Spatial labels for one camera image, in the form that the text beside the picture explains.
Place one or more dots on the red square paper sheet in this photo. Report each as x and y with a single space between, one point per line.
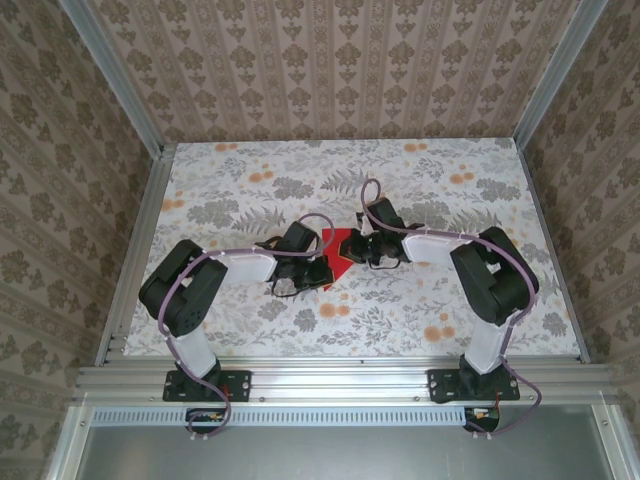
340 272

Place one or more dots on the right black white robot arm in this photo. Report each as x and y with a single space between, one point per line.
495 280

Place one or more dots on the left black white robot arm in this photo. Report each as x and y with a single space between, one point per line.
182 295

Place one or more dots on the grey sheet metal panel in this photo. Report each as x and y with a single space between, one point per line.
340 455

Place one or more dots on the floral patterned table cover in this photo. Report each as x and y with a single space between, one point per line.
400 325

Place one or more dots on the left black connector board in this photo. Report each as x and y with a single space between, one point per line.
200 427

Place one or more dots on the black connector board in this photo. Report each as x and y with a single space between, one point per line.
200 427
487 422

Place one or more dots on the right black connector board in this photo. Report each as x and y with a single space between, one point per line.
487 422

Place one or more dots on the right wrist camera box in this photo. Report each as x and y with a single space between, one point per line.
366 227

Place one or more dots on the aluminium mounting rail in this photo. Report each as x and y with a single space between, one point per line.
340 380

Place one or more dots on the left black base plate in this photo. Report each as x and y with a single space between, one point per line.
240 385

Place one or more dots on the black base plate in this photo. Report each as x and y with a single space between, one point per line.
240 385
440 385

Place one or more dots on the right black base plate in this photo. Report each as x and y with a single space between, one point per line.
440 385

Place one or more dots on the left aluminium side rail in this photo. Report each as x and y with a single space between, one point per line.
147 210

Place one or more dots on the aluminium side rail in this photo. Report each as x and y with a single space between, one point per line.
147 210
538 200

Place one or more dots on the right aluminium side rail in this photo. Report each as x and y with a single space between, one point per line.
538 200

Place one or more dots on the left aluminium frame post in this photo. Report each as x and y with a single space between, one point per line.
116 75

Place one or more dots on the aluminium frame post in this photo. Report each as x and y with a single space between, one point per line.
557 70
116 75

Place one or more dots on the right aluminium frame post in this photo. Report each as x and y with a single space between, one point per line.
557 70

